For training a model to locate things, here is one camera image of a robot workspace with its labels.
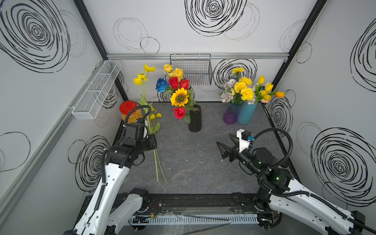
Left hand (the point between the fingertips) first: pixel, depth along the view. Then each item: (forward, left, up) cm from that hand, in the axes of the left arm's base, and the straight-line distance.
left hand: (154, 138), depth 72 cm
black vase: (+23, -21, -19) cm, 36 cm away
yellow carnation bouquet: (+26, -45, +11) cm, 53 cm away
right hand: (-3, -34, +6) cm, 34 cm away
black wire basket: (+49, -21, +10) cm, 54 cm away
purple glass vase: (+29, -46, -16) cm, 57 cm away
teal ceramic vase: (+29, -56, -11) cm, 64 cm away
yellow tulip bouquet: (+24, -57, +11) cm, 63 cm away
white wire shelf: (+14, +34, +9) cm, 38 cm away
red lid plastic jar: (+38, +33, -20) cm, 55 cm away
